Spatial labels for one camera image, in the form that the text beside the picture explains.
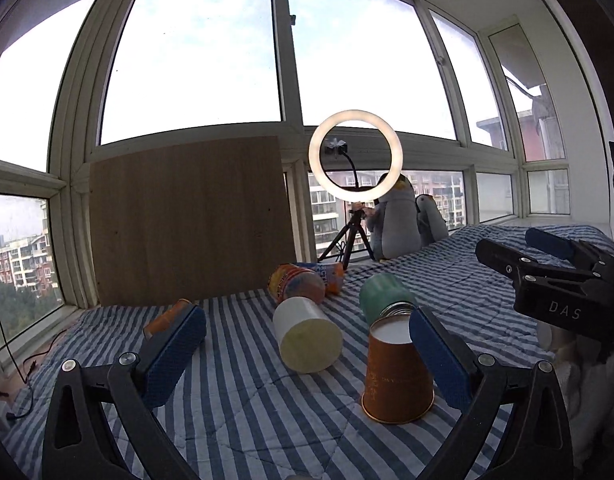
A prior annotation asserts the blue white striped blanket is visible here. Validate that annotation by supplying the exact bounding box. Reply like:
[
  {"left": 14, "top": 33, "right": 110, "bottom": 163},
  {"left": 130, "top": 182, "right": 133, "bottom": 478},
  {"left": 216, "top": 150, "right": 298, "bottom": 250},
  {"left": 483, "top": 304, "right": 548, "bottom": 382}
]
[{"left": 2, "top": 224, "right": 614, "bottom": 480}]

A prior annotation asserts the small white cup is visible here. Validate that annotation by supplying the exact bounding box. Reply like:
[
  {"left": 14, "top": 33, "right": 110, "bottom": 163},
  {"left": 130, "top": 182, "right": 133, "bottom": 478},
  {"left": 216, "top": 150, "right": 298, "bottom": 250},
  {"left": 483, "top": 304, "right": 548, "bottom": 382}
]
[{"left": 536, "top": 320, "right": 578, "bottom": 356}]

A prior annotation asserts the black phone holder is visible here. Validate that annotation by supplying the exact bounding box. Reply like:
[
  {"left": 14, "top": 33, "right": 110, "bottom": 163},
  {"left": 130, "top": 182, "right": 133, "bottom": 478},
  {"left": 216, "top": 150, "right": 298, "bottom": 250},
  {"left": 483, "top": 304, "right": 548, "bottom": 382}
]
[{"left": 324, "top": 136, "right": 362, "bottom": 192}]

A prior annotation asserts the green ribbed cup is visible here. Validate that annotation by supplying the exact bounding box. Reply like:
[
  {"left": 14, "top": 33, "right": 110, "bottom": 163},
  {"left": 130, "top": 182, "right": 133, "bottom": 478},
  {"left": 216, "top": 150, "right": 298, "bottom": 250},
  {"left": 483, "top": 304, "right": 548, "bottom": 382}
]
[{"left": 359, "top": 272, "right": 418, "bottom": 326}]

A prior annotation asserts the blue orange printed cup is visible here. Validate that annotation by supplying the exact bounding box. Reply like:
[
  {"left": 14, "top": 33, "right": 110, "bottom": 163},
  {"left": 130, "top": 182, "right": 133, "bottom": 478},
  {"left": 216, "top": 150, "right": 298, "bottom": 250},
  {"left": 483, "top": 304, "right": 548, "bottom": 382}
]
[{"left": 294, "top": 261, "right": 346, "bottom": 295}]

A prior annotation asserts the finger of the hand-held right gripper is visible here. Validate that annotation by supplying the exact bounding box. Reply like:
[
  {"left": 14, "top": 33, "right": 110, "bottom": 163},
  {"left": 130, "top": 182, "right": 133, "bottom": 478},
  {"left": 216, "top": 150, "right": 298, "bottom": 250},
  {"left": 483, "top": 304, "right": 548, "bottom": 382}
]
[
  {"left": 475, "top": 238, "right": 555, "bottom": 286},
  {"left": 525, "top": 227, "right": 614, "bottom": 273}
]

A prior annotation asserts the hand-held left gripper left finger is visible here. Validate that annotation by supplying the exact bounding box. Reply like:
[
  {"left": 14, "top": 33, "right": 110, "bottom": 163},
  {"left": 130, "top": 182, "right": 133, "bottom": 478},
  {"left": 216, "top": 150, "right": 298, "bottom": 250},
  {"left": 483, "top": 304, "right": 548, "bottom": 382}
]
[{"left": 42, "top": 302, "right": 208, "bottom": 480}]

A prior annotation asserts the black tripod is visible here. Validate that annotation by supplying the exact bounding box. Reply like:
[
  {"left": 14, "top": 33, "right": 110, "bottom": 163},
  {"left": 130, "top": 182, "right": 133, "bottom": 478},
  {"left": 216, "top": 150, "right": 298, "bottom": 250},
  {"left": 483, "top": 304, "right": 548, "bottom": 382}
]
[{"left": 314, "top": 201, "right": 376, "bottom": 264}]

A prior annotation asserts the wooden board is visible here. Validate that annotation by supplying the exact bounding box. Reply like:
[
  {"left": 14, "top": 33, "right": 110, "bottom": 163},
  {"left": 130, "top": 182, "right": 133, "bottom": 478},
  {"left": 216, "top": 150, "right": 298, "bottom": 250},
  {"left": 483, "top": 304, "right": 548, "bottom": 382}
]
[{"left": 88, "top": 135, "right": 298, "bottom": 307}]

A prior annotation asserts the black cable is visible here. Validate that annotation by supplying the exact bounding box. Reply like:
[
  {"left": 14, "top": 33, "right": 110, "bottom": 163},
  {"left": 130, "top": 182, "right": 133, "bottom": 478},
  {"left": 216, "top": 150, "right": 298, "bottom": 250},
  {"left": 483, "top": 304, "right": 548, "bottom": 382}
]
[{"left": 0, "top": 310, "right": 62, "bottom": 421}]

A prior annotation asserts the colourful printed noodle cup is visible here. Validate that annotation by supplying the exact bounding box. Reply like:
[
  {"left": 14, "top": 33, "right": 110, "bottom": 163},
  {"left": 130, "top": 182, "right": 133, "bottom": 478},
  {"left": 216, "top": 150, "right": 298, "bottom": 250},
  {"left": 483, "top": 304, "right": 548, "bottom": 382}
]
[{"left": 268, "top": 263, "right": 326, "bottom": 306}]

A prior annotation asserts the brown paper cup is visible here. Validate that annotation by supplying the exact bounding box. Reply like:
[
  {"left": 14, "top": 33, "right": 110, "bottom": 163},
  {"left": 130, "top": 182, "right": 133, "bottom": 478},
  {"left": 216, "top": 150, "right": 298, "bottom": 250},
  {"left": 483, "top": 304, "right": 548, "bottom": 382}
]
[{"left": 361, "top": 312, "right": 435, "bottom": 425}]

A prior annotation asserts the ring light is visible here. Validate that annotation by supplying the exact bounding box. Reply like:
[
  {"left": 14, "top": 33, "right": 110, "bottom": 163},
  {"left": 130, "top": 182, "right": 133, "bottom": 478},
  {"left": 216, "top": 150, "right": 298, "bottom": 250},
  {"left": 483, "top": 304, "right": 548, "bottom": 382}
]
[{"left": 308, "top": 110, "right": 404, "bottom": 202}]

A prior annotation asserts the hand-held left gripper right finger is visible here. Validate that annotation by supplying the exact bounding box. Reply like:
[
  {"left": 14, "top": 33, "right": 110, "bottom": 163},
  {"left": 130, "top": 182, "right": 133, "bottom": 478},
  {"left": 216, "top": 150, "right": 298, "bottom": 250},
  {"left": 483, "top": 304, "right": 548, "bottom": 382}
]
[{"left": 409, "top": 305, "right": 574, "bottom": 480}]

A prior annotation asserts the large grey penguin plush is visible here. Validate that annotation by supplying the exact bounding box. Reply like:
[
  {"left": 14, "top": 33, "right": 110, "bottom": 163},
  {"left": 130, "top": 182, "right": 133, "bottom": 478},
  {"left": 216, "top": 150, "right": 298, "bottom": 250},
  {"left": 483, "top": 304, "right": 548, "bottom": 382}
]
[{"left": 369, "top": 172, "right": 422, "bottom": 261}]

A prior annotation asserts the small grey penguin plush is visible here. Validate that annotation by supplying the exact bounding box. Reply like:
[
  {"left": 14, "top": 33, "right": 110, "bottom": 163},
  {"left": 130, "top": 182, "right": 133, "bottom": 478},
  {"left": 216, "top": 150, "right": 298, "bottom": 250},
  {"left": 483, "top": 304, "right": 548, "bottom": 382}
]
[{"left": 414, "top": 194, "right": 450, "bottom": 247}]

